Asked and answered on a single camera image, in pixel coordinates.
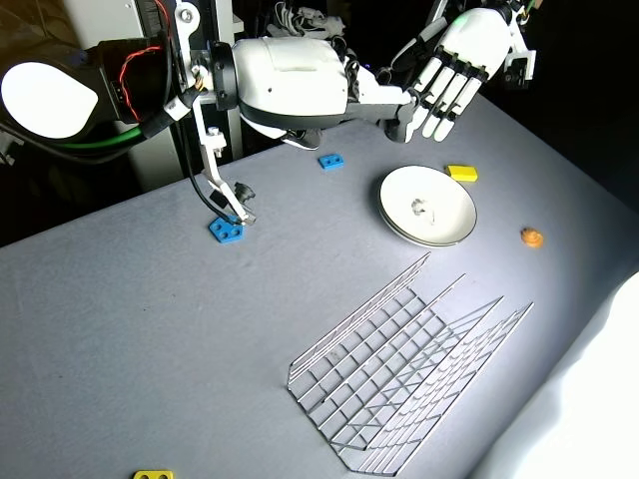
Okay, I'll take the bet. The blue pentagon block with holes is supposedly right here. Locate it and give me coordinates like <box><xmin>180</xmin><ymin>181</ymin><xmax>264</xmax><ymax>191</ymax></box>
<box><xmin>208</xmin><ymin>215</ymin><xmax>248</xmax><ymax>244</ymax></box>

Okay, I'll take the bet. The wire dish rack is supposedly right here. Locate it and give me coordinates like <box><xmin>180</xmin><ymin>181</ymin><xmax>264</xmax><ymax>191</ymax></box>
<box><xmin>287</xmin><ymin>252</ymin><xmax>535</xmax><ymax>475</ymax></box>

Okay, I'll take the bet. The yellow rectangular block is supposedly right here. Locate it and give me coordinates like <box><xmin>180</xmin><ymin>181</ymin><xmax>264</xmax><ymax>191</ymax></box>
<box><xmin>445</xmin><ymin>164</ymin><xmax>479</xmax><ymax>183</ymax></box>

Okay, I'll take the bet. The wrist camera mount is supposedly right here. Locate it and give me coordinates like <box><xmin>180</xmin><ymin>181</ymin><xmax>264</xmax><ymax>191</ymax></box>
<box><xmin>503</xmin><ymin>47</ymin><xmax>538</xmax><ymax>91</ymax></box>
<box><xmin>192</xmin><ymin>97</ymin><xmax>259</xmax><ymax>229</ymax></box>

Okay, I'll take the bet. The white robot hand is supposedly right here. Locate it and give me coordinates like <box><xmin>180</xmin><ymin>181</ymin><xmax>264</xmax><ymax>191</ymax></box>
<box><xmin>391</xmin><ymin>7</ymin><xmax>512</xmax><ymax>142</ymax></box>
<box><xmin>232</xmin><ymin>35</ymin><xmax>419</xmax><ymax>151</ymax></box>

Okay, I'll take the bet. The spare white robot hand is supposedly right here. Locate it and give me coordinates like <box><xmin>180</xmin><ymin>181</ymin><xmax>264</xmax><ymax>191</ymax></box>
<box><xmin>269</xmin><ymin>4</ymin><xmax>346</xmax><ymax>40</ymax></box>

